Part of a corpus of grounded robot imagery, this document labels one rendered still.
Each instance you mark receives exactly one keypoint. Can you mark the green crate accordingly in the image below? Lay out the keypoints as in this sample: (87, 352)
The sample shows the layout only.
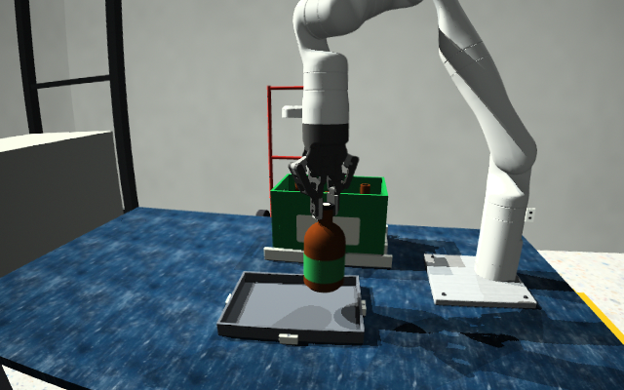
(362, 217)

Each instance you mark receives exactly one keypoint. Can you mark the brown bottle with green band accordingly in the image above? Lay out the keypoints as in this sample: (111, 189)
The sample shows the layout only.
(324, 254)

